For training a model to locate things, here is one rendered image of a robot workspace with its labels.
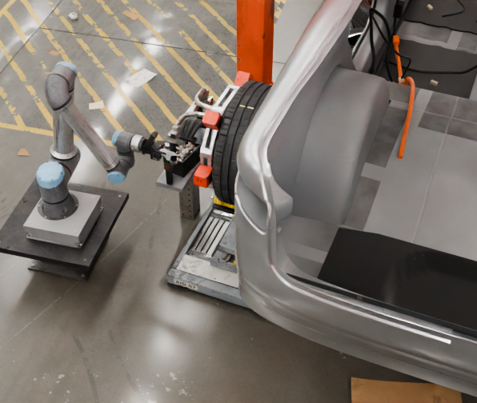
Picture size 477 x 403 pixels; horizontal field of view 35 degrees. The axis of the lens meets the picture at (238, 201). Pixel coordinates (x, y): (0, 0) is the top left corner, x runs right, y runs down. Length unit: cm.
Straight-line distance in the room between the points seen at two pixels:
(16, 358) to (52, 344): 20
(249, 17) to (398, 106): 91
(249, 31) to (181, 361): 179
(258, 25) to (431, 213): 136
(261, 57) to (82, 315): 174
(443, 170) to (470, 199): 19
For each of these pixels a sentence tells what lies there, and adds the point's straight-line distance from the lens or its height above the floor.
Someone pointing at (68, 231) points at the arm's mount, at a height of 40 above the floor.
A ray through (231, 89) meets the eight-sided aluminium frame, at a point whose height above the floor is 112.
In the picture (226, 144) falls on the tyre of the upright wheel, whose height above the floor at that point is 105.
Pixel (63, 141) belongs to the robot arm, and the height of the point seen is 79.
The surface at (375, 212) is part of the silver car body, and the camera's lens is 355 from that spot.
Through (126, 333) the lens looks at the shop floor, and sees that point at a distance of 425.
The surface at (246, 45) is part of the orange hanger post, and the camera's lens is 418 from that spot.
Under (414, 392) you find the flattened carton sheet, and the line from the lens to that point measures 408.
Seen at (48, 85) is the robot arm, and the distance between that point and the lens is 388.
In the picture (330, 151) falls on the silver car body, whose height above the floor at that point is 122.
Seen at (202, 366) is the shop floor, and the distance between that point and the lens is 409.
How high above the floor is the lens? 341
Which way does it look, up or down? 44 degrees down
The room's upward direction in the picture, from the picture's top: straight up
